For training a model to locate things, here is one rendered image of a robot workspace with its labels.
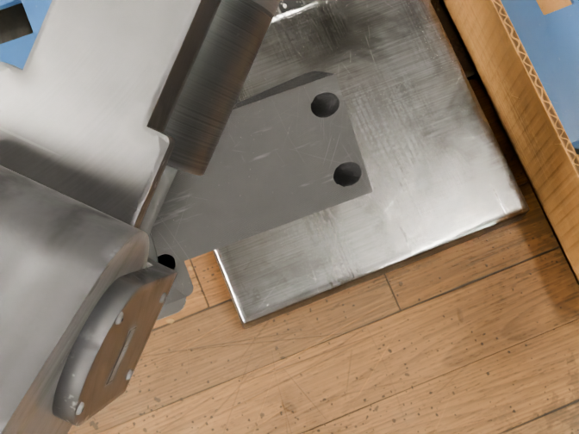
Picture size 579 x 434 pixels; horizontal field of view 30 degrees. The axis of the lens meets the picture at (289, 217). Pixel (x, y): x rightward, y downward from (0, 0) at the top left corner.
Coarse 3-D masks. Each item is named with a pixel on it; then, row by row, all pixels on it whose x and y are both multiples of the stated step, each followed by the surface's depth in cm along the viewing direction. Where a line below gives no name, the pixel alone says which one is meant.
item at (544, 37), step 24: (504, 0) 64; (528, 0) 64; (576, 0) 64; (528, 24) 64; (552, 24) 64; (576, 24) 64; (528, 48) 63; (552, 48) 63; (576, 48) 63; (552, 72) 63; (576, 72) 63; (552, 96) 62; (576, 96) 62; (576, 120) 62; (576, 144) 61
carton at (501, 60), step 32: (448, 0) 64; (480, 0) 59; (544, 0) 64; (480, 32) 60; (512, 32) 57; (480, 64) 62; (512, 64) 58; (512, 96) 59; (544, 96) 56; (512, 128) 61; (544, 128) 57; (544, 160) 58; (576, 160) 55; (544, 192) 60; (576, 192) 56; (576, 224) 57; (576, 256) 59
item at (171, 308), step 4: (180, 300) 42; (184, 300) 42; (168, 304) 42; (172, 304) 42; (176, 304) 42; (180, 304) 42; (184, 304) 42; (164, 308) 42; (168, 308) 42; (172, 308) 42; (176, 308) 42; (180, 308) 42; (160, 312) 42; (164, 312) 42; (168, 312) 42; (172, 312) 42; (176, 312) 42; (160, 316) 42; (164, 316) 42; (156, 320) 42
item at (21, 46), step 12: (0, 0) 54; (12, 0) 54; (24, 0) 54; (36, 0) 54; (48, 0) 54; (36, 12) 54; (36, 24) 54; (24, 36) 53; (36, 36) 53; (0, 48) 53; (12, 48) 53; (24, 48) 53; (0, 60) 53; (12, 60) 53; (24, 60) 53
